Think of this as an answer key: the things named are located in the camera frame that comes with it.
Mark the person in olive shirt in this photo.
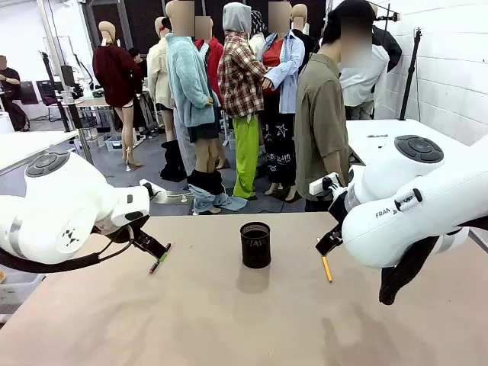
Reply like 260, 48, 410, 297
294, 0, 374, 213

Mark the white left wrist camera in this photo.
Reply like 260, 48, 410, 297
138, 178, 168, 200

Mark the mannequin in cream jacket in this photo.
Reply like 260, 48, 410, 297
146, 16, 177, 143

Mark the black tripod stand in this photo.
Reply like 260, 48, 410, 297
398, 27, 425, 121

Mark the mannequin in plaid shirt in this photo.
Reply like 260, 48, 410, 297
217, 2, 268, 201

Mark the mannequin in light blue shirt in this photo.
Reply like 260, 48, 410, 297
260, 0, 307, 203

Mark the white side table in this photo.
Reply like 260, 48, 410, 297
0, 130, 79, 173

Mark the black mesh pen holder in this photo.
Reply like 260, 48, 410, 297
239, 222, 272, 269

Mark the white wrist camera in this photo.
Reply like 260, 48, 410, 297
308, 172, 341, 196
138, 178, 168, 200

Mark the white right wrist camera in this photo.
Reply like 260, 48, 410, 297
308, 172, 341, 196

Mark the grey metal pole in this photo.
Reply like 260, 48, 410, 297
37, 0, 95, 165

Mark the mannequin in black white jacket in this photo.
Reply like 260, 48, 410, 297
338, 0, 403, 121

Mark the grey plastic storage box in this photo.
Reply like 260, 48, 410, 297
0, 269, 47, 307

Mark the mannequin in maroon sweater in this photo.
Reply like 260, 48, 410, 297
91, 20, 145, 173

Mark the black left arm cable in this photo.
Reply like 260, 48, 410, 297
0, 224, 136, 274

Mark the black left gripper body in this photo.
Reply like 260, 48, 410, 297
92, 213, 158, 253

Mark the black office chair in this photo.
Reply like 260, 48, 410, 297
35, 79, 66, 123

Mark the seated person in black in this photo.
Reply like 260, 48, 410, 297
0, 55, 31, 133

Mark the mannequin in red jacket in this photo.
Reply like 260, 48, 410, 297
194, 15, 226, 115

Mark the green and red pen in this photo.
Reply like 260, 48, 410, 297
149, 243, 173, 275

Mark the white table with tripod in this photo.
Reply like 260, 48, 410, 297
344, 118, 488, 167

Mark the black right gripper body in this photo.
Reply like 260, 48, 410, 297
326, 185, 350, 238

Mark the black right arm cable sleeve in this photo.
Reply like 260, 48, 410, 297
378, 235, 441, 307

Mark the yellow pencil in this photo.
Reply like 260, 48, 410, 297
321, 255, 334, 284

